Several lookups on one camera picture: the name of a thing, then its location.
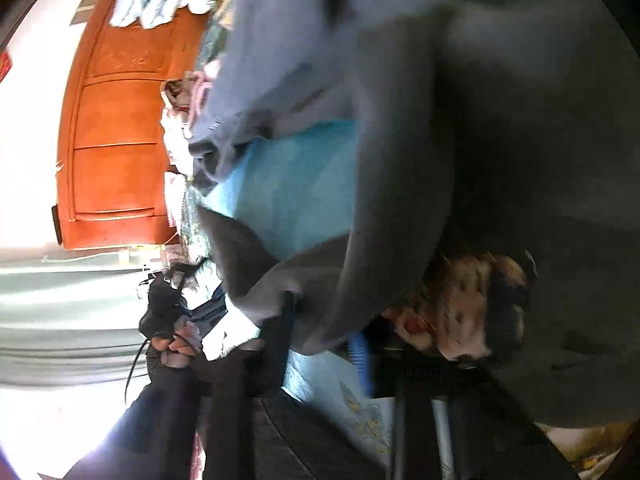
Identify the person's dark sleeved forearm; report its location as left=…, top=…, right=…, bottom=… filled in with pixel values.
left=65, top=351, right=202, bottom=479

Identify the person's left hand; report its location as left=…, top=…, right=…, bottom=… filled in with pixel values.
left=151, top=321, right=202, bottom=370

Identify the dark grey sweatshirt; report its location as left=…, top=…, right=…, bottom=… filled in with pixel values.
left=190, top=0, right=639, bottom=427

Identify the orange wooden headboard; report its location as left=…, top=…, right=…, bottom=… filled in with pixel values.
left=56, top=0, right=206, bottom=249

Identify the teal floral plush blanket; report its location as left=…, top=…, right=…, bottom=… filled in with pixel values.
left=181, top=122, right=393, bottom=467

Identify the pink folded fleece blanket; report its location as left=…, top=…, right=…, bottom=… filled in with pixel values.
left=160, top=58, right=220, bottom=178

